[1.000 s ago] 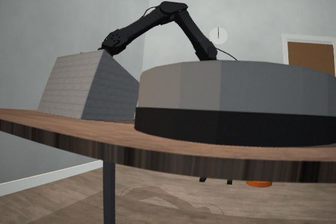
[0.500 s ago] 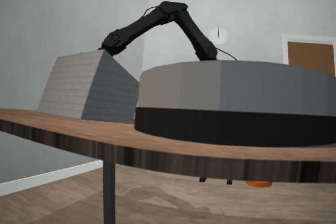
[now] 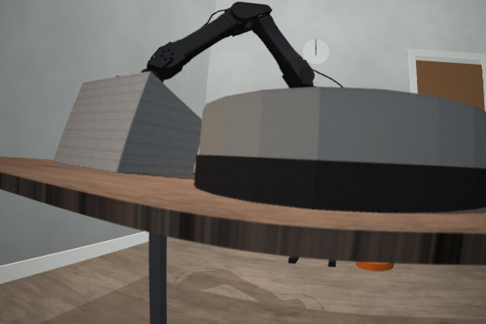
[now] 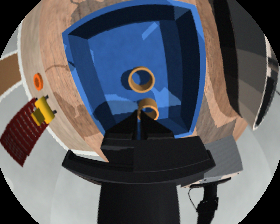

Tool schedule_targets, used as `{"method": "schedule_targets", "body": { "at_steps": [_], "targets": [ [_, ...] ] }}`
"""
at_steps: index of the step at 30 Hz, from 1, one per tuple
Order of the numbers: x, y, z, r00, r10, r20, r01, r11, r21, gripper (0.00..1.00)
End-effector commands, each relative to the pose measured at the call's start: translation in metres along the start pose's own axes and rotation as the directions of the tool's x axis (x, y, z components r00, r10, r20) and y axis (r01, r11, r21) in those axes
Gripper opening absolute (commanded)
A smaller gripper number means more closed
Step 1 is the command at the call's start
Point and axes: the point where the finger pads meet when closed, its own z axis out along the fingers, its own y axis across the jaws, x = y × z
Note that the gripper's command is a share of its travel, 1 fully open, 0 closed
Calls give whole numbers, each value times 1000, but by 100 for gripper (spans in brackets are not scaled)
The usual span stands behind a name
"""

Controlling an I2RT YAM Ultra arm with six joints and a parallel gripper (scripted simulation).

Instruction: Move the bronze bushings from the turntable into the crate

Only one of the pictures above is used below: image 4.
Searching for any blue open box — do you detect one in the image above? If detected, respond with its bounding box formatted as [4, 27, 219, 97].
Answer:
[62, 0, 206, 138]

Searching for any bronze bushing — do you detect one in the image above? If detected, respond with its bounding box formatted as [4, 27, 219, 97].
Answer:
[128, 66, 155, 93]
[138, 98, 159, 120]

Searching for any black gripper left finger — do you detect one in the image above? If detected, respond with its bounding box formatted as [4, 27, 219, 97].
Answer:
[103, 109, 138, 140]

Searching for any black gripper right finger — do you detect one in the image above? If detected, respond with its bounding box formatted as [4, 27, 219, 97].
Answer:
[140, 110, 175, 140]

